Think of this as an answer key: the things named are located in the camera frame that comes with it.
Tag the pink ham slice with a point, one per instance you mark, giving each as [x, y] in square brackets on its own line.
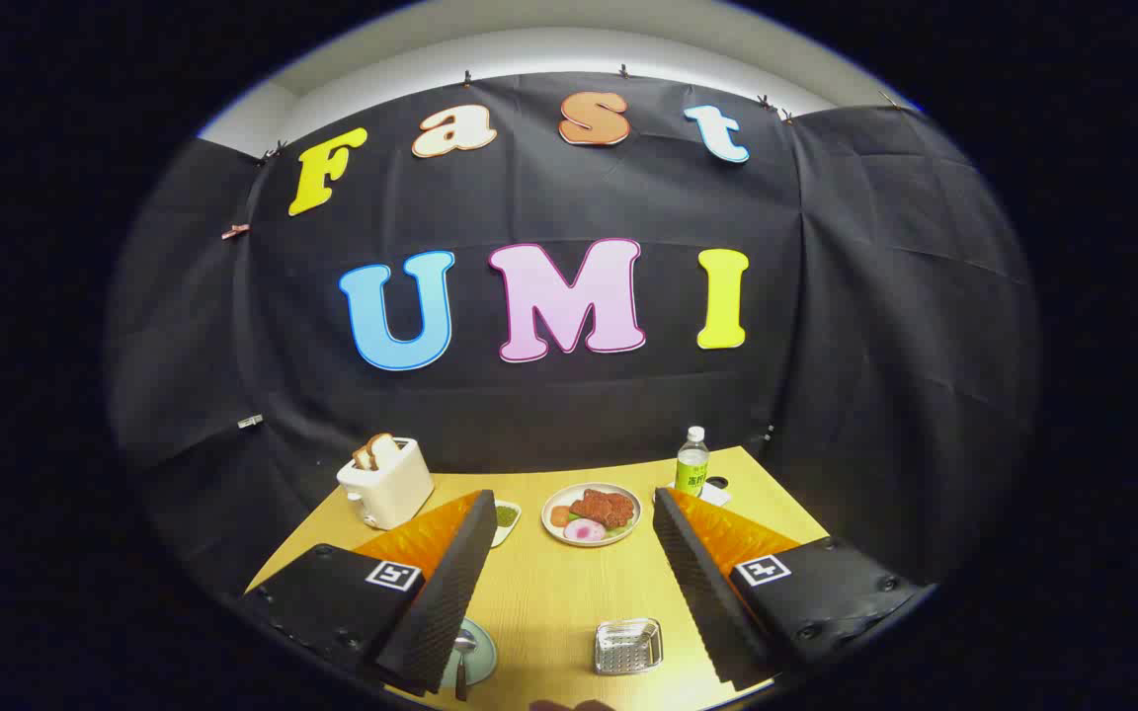
[584, 529]

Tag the light green round plate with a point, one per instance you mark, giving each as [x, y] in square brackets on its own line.
[482, 657]

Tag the white divided dish with beans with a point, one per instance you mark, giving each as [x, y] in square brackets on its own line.
[508, 518]

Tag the red-brown meat pieces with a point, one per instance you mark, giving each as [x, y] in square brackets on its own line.
[605, 507]

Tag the perforated metal basket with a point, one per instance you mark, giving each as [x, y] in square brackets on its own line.
[628, 647]

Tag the orange carrot slice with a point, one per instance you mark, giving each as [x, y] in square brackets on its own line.
[559, 515]

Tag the wooden clothes peg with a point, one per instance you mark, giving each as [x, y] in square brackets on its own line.
[235, 231]

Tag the green drink bottle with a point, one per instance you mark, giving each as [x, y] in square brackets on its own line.
[691, 469]

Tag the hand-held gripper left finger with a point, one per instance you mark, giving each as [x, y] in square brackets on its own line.
[450, 583]

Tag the metal clip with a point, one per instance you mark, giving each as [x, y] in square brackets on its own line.
[250, 422]

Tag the black backdrop cloth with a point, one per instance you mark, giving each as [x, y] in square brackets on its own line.
[579, 415]

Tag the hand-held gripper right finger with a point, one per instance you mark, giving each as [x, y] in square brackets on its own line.
[702, 583]

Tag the metal spoon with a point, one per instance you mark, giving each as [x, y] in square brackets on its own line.
[464, 644]

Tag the white toaster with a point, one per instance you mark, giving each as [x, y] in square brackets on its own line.
[391, 489]

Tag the toast slice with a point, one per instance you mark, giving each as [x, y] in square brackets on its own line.
[364, 456]
[384, 449]

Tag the white square coaster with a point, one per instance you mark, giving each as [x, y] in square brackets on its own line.
[715, 497]

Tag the white oval food plate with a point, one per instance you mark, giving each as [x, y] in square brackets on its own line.
[554, 533]

